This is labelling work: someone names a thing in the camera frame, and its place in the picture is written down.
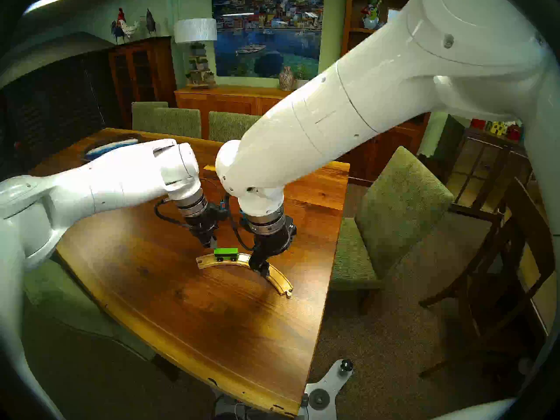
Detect plant in white pot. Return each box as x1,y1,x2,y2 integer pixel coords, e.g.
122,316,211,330
293,63,313,91

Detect white rooster figurine red comb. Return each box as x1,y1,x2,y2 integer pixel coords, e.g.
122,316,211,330
116,7,147,42

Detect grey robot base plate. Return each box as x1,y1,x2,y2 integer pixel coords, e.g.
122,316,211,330
301,360,353,420

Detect dark wooden glass-door cabinet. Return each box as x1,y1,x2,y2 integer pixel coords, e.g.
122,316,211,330
108,36,178,130

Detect oval tray blue inlay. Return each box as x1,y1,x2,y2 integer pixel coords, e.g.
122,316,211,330
83,136,141,161

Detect black corrugated cable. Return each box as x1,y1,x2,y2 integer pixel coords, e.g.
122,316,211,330
153,198,191,229
227,203,255,252

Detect harbour town painting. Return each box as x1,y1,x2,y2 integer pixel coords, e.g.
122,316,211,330
211,0,326,81

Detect thin cable with blue connector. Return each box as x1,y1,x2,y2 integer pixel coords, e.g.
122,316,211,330
199,178,231,222

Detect ceiling light panel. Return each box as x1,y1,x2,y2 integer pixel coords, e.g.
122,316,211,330
22,0,73,17

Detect tan wooden desk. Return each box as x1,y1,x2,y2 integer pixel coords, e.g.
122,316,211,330
516,178,560,341

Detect dark glass-front cabinet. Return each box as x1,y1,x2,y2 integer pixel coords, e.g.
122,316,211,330
431,114,535,221

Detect dark slatted window blind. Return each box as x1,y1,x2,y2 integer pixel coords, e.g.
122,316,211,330
0,32,125,175

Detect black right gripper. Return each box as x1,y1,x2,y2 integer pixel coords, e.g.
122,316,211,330
248,214,299,278

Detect dark wooden bookshelf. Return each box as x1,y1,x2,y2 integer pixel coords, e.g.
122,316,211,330
339,0,431,188

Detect dark table leg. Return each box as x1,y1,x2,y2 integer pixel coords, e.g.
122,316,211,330
149,353,181,382

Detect wooden sideboard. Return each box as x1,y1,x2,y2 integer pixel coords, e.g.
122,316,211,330
174,85,298,140

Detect dark wooden chair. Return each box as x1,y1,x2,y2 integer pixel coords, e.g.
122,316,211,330
418,176,558,378

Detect white drum lampshade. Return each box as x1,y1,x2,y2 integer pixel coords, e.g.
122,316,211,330
173,18,218,44

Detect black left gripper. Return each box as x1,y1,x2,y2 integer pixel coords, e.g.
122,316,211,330
184,203,229,250

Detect green upholstered chair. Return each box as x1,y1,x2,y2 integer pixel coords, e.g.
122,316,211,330
153,107,203,140
330,146,454,315
21,257,157,363
131,101,169,133
208,111,263,143

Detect tiered wooden plant stand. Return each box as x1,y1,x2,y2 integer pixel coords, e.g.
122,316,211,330
185,41,216,90

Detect black round disc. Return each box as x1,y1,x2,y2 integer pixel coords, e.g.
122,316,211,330
308,388,330,410

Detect curved wooden track piece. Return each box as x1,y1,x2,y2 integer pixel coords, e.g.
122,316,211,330
249,259,294,299
196,253,252,271

